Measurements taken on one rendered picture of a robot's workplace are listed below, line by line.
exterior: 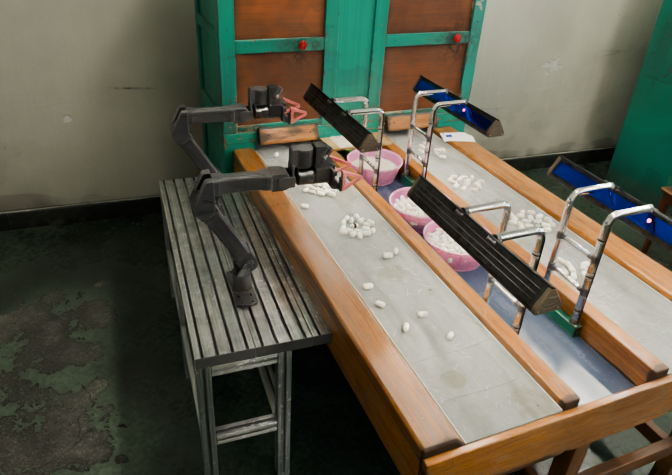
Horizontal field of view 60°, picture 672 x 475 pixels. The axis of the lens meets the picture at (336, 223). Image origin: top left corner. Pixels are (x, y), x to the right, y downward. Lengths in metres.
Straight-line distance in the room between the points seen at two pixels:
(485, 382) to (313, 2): 1.81
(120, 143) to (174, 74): 0.52
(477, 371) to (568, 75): 3.35
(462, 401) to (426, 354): 0.18
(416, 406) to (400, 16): 1.96
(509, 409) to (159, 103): 2.67
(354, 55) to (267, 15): 0.47
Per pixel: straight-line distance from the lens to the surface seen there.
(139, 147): 3.69
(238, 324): 1.88
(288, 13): 2.73
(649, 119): 4.69
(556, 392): 1.68
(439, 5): 3.06
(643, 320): 2.11
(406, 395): 1.56
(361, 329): 1.72
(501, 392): 1.66
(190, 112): 2.31
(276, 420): 2.06
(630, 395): 1.81
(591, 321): 1.99
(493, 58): 4.29
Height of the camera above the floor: 1.89
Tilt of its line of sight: 30 degrees down
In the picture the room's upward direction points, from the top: 4 degrees clockwise
